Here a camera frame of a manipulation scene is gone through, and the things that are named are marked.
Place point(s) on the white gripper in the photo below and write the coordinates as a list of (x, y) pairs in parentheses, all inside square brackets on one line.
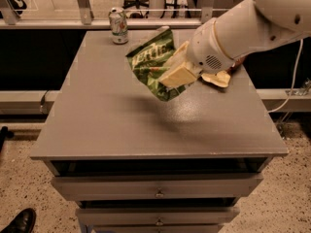
[(204, 50)]

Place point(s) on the green jalapeno chip bag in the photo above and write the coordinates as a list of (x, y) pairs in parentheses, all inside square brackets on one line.
[(146, 60)]

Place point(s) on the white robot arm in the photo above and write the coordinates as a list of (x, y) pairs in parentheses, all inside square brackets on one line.
[(251, 26)]

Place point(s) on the brown sea salt chip bag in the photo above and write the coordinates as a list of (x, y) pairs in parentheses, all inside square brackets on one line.
[(222, 78)]

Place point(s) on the green soda can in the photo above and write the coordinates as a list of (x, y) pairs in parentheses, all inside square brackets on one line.
[(118, 25)]

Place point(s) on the grey drawer cabinet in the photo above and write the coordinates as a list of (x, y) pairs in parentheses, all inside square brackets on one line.
[(105, 123)]

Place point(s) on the grey top drawer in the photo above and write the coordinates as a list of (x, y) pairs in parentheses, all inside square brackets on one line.
[(158, 187)]

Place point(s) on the grey drawer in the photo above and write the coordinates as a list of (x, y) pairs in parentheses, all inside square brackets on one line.
[(158, 187), (156, 216)]

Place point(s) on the metal railing ledge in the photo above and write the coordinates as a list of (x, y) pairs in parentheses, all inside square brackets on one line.
[(137, 23)]

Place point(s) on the black leather shoe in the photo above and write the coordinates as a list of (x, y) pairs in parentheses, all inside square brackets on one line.
[(24, 222)]

